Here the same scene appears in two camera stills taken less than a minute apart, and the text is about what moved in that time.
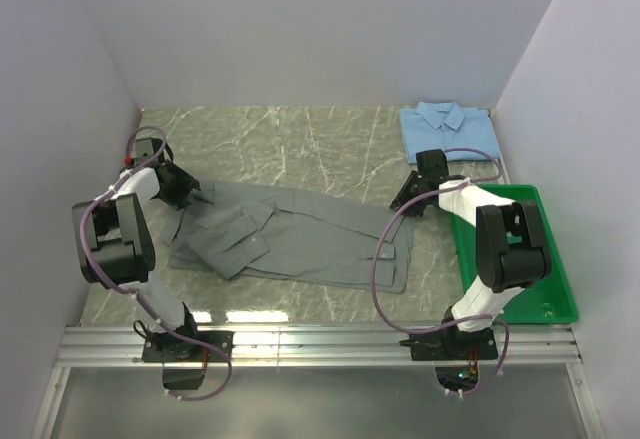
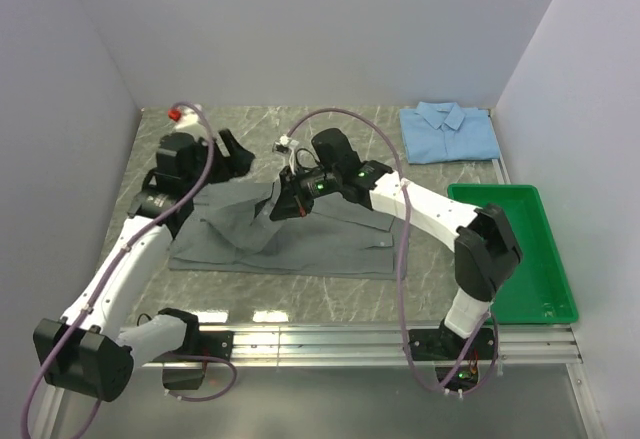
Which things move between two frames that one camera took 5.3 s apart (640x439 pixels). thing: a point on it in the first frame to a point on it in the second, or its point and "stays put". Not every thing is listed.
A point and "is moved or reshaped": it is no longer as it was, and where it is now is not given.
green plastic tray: x=549 y=300 stays put
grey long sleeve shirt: x=291 y=235 is moved or reshaped
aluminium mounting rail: x=318 y=344 stays put
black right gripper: x=403 y=196 to x=292 y=202
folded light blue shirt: x=446 y=126 stays put
